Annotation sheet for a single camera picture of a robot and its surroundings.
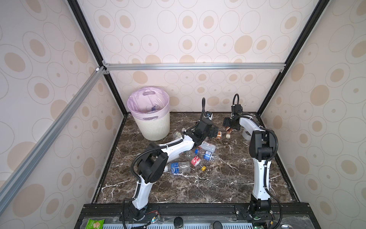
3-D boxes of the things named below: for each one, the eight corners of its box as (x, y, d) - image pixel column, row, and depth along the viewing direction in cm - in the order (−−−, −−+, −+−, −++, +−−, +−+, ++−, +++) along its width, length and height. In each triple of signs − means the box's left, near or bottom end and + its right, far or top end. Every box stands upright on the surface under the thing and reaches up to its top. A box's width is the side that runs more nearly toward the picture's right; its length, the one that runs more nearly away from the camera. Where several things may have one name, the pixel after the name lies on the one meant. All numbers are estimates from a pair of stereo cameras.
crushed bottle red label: (194, 167, 90) (194, 164, 87) (190, 161, 92) (190, 158, 89) (200, 162, 92) (201, 159, 89) (196, 157, 94) (197, 154, 91)
